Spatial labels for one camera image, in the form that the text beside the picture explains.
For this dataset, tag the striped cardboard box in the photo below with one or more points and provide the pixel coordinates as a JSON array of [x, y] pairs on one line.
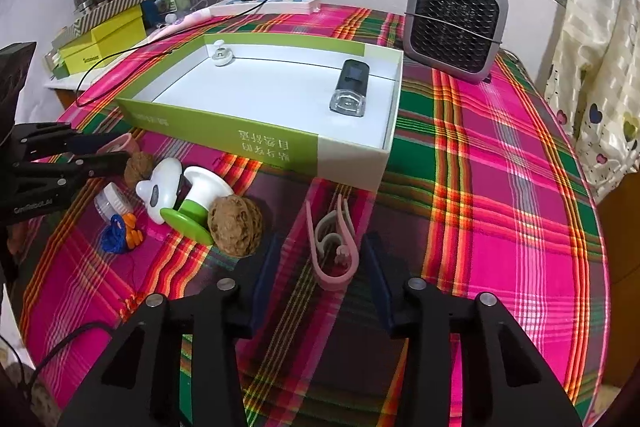
[[115, 7]]

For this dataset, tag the green white cardboard box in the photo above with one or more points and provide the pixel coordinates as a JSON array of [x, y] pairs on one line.
[[250, 92]]

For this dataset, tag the black bike light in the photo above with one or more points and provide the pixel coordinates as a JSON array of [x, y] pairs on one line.
[[351, 87]]

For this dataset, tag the grey space heater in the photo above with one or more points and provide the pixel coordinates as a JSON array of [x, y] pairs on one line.
[[455, 22]]

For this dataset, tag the small white knob gadget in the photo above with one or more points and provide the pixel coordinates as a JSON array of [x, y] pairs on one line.
[[220, 53]]

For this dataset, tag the pink plaid blanket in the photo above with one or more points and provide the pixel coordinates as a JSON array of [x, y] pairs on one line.
[[500, 207]]

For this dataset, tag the pink white tube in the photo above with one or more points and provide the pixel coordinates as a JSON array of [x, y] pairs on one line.
[[185, 19]]

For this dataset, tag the white side table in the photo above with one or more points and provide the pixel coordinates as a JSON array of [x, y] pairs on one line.
[[70, 83]]

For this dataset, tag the heart print curtain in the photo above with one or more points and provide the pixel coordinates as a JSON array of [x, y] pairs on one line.
[[600, 82]]

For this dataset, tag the large brown walnut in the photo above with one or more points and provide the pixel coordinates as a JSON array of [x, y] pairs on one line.
[[235, 224]]

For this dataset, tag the blue orange knitted charm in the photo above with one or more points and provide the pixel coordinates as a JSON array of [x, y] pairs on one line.
[[112, 239]]

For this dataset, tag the small clear plastic jar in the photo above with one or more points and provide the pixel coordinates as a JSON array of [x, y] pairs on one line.
[[112, 203]]

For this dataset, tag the yellow green cardboard box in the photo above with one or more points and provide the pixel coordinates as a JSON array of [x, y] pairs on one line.
[[100, 42]]

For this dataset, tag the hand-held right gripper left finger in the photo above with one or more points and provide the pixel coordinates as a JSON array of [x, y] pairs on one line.
[[267, 277]]

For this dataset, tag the white handheld massager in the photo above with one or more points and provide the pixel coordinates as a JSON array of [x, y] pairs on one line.
[[160, 187]]

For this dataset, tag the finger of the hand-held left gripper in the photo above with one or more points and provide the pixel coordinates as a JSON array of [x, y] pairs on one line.
[[45, 139], [75, 172]]

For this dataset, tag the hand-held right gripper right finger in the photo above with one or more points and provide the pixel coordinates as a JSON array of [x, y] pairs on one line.
[[375, 277]]

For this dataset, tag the small brown walnut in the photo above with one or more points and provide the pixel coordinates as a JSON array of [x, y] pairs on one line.
[[136, 172]]

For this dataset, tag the white green roller massager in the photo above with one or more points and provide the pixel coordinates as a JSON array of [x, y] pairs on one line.
[[200, 194]]

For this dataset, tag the white power strip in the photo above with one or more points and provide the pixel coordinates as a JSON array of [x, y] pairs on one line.
[[270, 6]]

